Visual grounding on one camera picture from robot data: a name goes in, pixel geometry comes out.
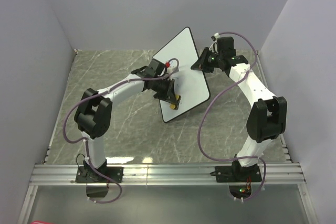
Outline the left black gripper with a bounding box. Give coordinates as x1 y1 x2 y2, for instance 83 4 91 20
153 78 178 106

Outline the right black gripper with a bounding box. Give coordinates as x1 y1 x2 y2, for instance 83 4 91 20
190 49 221 75

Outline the yellow whiteboard eraser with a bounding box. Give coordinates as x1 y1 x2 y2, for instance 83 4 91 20
170 94 181 110

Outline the white whiteboard black frame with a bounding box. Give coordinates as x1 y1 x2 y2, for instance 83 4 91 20
153 27 211 123

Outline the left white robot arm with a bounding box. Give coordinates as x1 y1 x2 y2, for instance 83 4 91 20
75 78 181 183

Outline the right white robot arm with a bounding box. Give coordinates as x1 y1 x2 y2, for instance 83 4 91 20
191 47 287 182

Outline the red object at edge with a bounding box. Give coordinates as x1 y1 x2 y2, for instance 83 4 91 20
31 220 53 224

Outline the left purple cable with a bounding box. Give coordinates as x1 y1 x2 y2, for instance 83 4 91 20
64 58 180 205

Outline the purple cable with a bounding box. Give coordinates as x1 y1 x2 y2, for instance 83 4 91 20
196 31 267 204
64 58 180 205

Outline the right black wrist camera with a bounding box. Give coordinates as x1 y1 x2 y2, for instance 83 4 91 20
217 37 236 56

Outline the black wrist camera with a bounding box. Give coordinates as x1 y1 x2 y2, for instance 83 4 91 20
145 59 165 78
217 37 236 56

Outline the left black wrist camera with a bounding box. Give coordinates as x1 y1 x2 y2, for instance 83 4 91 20
145 59 165 78

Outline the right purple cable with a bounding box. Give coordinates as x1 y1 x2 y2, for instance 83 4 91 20
196 31 267 204

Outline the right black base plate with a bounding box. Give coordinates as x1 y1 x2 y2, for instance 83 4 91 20
210 164 262 183

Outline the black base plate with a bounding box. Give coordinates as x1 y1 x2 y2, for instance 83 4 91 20
210 164 262 183
75 165 124 184

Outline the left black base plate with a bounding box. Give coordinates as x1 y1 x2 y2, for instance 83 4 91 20
75 165 124 184

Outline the aluminium mounting rail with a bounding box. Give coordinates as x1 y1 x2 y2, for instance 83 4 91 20
29 163 306 186

